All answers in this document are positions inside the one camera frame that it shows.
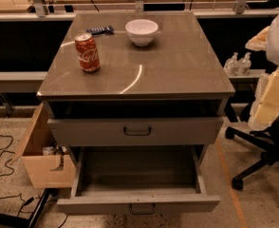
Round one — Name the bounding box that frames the left clear pump bottle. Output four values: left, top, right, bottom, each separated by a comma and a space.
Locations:
224, 52, 238, 76

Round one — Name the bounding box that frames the cardboard box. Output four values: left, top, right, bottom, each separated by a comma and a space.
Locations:
13, 104, 76, 189

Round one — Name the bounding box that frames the black office chair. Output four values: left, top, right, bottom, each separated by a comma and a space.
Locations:
224, 102, 279, 191

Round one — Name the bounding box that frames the grey drawer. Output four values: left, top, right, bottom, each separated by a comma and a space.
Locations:
58, 146, 220, 215
47, 117, 223, 146

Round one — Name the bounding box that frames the small jar in box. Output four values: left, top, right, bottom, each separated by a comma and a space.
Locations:
43, 146, 55, 156

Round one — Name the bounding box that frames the white ceramic bowl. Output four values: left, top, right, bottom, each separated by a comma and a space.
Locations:
125, 19, 158, 47

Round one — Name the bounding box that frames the black floor cable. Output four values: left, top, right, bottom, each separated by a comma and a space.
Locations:
0, 123, 17, 193

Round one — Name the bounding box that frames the dark blue snack bar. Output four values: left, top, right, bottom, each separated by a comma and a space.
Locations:
86, 26, 114, 36

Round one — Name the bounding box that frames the grey top drawer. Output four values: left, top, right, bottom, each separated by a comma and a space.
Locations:
47, 117, 223, 146

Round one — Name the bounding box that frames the grey drawer cabinet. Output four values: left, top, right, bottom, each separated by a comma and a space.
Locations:
36, 10, 236, 154

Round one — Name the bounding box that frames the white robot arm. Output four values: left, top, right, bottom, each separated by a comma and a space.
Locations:
245, 14, 279, 130

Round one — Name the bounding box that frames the black floor stand base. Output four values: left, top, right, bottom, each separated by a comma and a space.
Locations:
0, 187, 59, 228

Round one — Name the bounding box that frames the red cola can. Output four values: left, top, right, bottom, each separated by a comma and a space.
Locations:
74, 32, 100, 73

